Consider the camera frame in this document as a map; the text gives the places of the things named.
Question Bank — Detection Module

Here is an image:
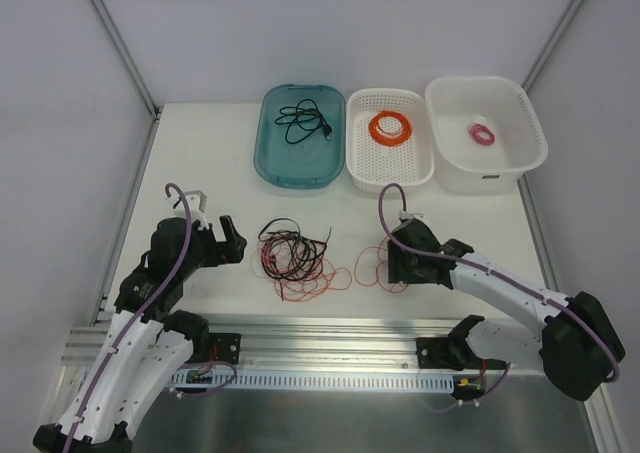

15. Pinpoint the pink wire coil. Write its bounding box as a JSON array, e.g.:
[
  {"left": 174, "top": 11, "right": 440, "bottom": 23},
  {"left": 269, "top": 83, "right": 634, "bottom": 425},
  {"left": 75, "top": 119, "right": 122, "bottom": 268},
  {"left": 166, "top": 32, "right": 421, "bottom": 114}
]
[{"left": 467, "top": 122, "right": 497, "bottom": 145}]

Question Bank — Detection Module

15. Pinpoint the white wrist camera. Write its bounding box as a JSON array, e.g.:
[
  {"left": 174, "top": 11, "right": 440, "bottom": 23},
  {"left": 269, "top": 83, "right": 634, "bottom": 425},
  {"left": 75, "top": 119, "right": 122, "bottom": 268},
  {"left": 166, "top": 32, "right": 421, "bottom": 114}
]
[
  {"left": 398, "top": 210, "right": 424, "bottom": 222},
  {"left": 167, "top": 190, "right": 211, "bottom": 231}
]

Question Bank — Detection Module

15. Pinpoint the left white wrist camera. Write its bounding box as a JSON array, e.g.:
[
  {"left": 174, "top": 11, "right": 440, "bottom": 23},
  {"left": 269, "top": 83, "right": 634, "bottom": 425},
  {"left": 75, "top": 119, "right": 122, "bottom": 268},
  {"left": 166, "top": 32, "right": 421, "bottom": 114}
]
[{"left": 167, "top": 190, "right": 211, "bottom": 231}]

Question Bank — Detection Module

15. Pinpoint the teal plastic tray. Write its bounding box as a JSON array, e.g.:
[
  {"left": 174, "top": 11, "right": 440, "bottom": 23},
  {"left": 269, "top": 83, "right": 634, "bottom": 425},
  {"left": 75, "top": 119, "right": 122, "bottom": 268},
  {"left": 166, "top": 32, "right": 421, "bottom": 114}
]
[{"left": 253, "top": 84, "right": 346, "bottom": 190}]

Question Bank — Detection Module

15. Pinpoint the white perforated basket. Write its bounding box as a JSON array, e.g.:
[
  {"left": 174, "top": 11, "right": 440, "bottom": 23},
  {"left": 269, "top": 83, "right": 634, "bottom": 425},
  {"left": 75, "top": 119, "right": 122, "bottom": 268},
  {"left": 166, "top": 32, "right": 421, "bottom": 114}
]
[{"left": 345, "top": 88, "right": 435, "bottom": 193}]

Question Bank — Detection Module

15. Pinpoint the thin red wire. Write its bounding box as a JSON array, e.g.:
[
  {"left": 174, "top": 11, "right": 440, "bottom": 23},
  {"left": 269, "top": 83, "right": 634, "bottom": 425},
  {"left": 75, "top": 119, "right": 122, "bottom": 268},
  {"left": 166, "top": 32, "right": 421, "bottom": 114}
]
[{"left": 249, "top": 237, "right": 409, "bottom": 304}]

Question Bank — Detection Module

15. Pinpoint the white deep plastic tub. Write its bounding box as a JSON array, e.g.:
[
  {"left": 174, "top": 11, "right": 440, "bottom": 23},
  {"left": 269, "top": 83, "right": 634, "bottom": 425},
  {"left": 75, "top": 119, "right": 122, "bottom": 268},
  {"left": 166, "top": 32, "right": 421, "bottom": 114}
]
[{"left": 425, "top": 76, "right": 548, "bottom": 195}]

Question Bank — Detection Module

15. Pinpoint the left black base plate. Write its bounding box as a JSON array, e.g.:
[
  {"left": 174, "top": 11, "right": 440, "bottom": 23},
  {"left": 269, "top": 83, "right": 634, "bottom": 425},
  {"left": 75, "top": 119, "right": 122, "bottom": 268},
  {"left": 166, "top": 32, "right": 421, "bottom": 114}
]
[{"left": 202, "top": 332, "right": 242, "bottom": 365}]

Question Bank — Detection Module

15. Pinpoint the aluminium frame post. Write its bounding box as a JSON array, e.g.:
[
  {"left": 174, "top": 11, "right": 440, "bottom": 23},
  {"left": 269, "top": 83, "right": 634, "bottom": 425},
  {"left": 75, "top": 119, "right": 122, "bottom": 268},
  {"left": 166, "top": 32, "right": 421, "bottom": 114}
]
[
  {"left": 88, "top": 0, "right": 161, "bottom": 118},
  {"left": 521, "top": 0, "right": 588, "bottom": 94}
]

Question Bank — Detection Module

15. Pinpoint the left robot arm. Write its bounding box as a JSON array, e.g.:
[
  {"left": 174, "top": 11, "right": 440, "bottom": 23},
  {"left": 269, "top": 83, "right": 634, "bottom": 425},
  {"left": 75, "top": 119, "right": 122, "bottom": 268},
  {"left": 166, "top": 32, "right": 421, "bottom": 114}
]
[{"left": 33, "top": 215, "right": 247, "bottom": 452}]

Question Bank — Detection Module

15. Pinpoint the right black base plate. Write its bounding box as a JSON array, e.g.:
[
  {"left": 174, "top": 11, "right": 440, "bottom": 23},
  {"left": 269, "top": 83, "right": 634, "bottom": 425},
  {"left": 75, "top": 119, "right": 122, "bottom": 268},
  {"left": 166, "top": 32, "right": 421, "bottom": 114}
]
[{"left": 415, "top": 337, "right": 507, "bottom": 371}]

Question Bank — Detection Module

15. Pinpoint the orange wire coil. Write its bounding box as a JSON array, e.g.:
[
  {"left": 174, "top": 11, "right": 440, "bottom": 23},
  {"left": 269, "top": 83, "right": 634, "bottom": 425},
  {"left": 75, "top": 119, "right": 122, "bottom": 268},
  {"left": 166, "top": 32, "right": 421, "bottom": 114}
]
[{"left": 368, "top": 110, "right": 416, "bottom": 147}]

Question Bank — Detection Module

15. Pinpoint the aluminium mounting rail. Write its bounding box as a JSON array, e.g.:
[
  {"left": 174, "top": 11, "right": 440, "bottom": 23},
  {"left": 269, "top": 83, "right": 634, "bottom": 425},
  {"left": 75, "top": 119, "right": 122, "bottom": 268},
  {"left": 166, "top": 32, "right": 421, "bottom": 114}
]
[{"left": 59, "top": 312, "right": 551, "bottom": 374}]

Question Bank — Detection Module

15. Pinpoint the right aluminium frame post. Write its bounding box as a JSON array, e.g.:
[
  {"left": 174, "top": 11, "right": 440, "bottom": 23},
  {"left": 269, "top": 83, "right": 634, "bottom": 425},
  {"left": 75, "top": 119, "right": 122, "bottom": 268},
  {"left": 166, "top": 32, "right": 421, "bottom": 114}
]
[{"left": 521, "top": 0, "right": 588, "bottom": 94}]

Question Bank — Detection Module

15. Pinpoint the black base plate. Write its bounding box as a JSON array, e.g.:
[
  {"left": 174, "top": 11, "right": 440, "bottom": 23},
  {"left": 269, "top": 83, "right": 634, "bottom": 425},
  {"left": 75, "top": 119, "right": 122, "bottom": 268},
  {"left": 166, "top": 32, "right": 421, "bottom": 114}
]
[
  {"left": 202, "top": 332, "right": 242, "bottom": 365},
  {"left": 415, "top": 337, "right": 507, "bottom": 371}
]

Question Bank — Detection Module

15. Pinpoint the white slotted cable duct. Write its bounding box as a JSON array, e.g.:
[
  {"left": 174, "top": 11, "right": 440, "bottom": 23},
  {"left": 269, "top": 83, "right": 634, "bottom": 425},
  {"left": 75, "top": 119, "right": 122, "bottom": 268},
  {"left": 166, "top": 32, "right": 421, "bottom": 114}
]
[{"left": 168, "top": 368, "right": 454, "bottom": 394}]

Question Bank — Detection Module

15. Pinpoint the left aluminium frame post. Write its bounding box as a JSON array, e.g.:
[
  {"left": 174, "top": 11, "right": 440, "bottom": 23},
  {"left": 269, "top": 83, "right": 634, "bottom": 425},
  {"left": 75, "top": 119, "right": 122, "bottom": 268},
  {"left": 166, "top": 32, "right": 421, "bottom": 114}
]
[{"left": 88, "top": 0, "right": 161, "bottom": 118}]

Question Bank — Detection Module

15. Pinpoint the black USB cable in tray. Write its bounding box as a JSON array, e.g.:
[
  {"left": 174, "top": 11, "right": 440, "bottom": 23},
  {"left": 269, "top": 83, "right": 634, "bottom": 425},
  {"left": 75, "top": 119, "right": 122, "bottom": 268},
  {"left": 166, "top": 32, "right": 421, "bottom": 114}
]
[{"left": 275, "top": 98, "right": 335, "bottom": 146}]

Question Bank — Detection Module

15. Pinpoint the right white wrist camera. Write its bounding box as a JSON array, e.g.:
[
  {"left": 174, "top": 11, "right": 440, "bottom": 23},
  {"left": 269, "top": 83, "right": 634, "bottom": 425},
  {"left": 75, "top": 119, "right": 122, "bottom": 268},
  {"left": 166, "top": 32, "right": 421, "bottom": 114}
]
[{"left": 398, "top": 210, "right": 424, "bottom": 222}]

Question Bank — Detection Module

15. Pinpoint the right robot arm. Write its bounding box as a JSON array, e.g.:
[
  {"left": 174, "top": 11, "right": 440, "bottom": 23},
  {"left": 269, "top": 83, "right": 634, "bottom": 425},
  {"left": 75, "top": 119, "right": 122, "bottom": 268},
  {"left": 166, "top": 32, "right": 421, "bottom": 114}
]
[{"left": 387, "top": 218, "right": 626, "bottom": 401}]

